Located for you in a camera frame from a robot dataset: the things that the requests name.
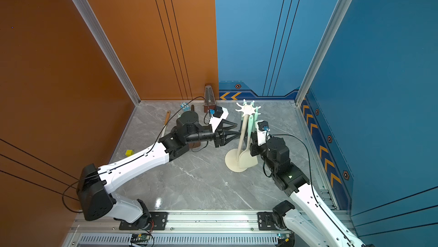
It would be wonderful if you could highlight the cream spatula wooden handle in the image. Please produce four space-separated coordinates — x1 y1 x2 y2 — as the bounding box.
160 111 171 138

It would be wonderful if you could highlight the small yellow cube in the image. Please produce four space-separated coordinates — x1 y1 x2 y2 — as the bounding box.
125 150 134 157

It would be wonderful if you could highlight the left green circuit board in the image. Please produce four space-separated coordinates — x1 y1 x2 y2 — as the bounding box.
130 233 155 247

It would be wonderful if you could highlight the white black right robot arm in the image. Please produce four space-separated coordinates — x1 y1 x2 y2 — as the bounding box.
250 136 366 247

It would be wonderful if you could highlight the right green circuit board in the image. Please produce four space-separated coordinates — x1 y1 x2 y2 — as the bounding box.
276 233 294 247

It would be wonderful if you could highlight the cream turner mint handle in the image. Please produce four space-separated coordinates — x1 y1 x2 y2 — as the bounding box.
238 115 258 169

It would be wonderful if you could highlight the green circuit board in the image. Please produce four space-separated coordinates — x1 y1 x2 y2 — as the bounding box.
130 233 155 247
276 233 294 247

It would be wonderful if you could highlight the dark red metronome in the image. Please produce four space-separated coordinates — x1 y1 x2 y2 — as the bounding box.
204 85 216 113

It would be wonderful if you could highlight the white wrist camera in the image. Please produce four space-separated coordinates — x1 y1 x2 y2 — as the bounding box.
255 120 270 146
209 106 229 132

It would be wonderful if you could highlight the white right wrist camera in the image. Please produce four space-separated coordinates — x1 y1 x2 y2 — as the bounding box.
255 120 270 146

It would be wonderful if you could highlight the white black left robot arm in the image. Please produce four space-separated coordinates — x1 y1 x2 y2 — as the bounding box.
76 111 240 229

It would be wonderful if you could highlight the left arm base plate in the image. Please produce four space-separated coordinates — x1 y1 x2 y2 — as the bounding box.
119 212 169 231

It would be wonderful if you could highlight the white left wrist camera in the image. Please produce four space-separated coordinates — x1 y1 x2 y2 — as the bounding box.
209 106 229 132

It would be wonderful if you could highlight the cream utensil rack stand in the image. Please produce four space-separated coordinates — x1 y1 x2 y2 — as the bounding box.
225 100 260 173

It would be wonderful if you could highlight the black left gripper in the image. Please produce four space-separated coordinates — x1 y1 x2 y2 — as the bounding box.
183 119 240 148

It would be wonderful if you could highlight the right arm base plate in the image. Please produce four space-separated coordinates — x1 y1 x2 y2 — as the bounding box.
257 212 281 231

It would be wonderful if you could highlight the aluminium rail frame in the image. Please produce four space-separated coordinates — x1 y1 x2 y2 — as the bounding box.
63 211 356 247

